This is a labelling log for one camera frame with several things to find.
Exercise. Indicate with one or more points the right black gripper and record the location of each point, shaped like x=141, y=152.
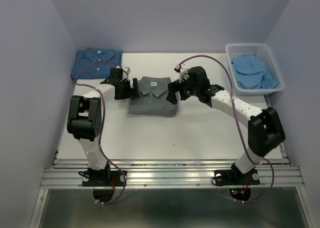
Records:
x=173, y=87

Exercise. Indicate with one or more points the light blue crumpled shirt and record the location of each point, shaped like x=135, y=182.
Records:
x=251, y=73

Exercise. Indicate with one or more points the grey long sleeve shirt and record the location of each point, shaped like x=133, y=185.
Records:
x=153, y=92

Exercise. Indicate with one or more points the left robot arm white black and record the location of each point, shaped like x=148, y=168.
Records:
x=85, y=121

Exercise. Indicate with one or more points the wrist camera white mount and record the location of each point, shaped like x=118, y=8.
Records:
x=125, y=73
x=183, y=72

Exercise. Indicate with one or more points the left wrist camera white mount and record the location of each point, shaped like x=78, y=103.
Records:
x=125, y=73

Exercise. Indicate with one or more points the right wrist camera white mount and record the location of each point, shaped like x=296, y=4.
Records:
x=183, y=72

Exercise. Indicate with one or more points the folded blue checked shirt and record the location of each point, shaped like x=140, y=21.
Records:
x=95, y=63

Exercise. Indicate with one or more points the white plastic basket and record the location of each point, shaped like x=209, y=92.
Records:
x=263, y=52

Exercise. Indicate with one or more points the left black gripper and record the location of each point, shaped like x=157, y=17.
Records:
x=130, y=91

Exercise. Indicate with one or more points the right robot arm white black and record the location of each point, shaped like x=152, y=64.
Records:
x=264, y=128

